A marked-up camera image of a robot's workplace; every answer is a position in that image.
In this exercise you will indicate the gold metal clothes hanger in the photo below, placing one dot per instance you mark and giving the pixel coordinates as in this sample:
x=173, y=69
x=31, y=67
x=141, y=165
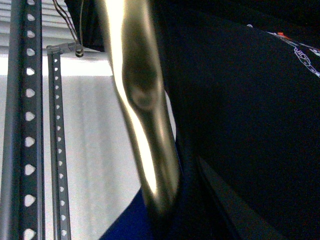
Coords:
x=129, y=36

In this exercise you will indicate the far perforated metal upright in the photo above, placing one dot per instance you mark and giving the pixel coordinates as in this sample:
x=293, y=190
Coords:
x=59, y=173

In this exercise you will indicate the black printed t-shirt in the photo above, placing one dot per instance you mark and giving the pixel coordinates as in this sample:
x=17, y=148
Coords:
x=243, y=79

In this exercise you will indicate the perforated metal upright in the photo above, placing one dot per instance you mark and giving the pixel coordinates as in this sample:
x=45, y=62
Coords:
x=22, y=196
x=59, y=173

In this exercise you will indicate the blue garment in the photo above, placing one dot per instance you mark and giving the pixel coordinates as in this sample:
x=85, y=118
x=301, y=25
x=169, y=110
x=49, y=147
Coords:
x=135, y=223

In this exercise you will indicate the near perforated metal upright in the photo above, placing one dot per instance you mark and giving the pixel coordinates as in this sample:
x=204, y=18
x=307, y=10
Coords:
x=22, y=196

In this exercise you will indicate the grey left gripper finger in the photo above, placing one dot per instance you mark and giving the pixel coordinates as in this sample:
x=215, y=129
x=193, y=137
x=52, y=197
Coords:
x=248, y=224

